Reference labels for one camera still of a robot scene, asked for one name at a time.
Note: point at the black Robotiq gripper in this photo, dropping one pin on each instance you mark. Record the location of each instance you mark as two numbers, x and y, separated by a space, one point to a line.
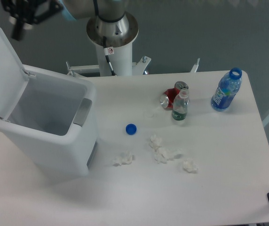
30 12

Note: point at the white trash can lid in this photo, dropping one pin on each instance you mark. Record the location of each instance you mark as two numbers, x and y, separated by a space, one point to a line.
13 77

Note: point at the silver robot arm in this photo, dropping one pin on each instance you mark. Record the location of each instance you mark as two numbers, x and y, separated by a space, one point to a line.
109 24

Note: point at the white plastic trash can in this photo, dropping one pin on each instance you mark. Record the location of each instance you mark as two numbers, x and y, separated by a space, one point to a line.
54 122

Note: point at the blue bottle cap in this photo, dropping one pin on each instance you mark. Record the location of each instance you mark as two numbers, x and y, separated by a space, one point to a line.
131 129

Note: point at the clear white bottle cap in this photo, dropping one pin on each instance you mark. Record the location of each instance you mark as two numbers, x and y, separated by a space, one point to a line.
148 113

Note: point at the crushed red soda can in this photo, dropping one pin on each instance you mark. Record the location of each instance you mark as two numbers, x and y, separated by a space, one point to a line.
167 98

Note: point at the crumpled white tissue left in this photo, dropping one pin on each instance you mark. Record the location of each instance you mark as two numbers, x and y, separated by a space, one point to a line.
125 158

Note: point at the crumpled white tissue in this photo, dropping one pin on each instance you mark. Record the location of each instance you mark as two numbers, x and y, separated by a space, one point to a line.
125 158
163 155
189 166
155 142

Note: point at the clear green-label water bottle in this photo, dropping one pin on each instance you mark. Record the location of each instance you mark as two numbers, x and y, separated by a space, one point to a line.
180 105

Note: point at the crumpled white tissue top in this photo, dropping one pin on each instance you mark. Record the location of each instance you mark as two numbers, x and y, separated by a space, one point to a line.
155 142

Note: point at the crumpled white tissue middle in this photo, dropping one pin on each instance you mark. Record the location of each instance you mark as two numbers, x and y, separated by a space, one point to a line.
163 155

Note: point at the blue plastic drink bottle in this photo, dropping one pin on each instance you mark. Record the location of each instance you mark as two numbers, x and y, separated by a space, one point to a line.
228 87

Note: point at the crumpled white tissue right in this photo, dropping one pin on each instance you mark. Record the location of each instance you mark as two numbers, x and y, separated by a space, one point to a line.
189 166

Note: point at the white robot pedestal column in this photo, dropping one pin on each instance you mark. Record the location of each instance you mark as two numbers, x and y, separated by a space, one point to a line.
120 58

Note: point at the white pedestal base frame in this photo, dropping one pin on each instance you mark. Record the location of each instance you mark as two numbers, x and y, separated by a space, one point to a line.
138 68

